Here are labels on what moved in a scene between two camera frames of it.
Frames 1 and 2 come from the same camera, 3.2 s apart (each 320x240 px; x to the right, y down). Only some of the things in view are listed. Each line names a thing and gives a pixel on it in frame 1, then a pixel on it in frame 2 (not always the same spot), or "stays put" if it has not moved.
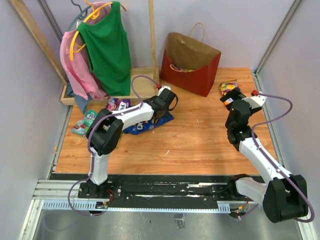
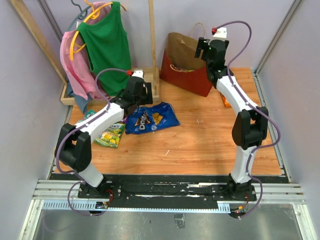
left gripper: (166, 114) -> (147, 99)
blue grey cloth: (81, 102) stays put
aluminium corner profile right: (293, 8) stays put
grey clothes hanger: (82, 15) stays put
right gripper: (235, 94) -> (203, 45)
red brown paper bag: (189, 63) stays put
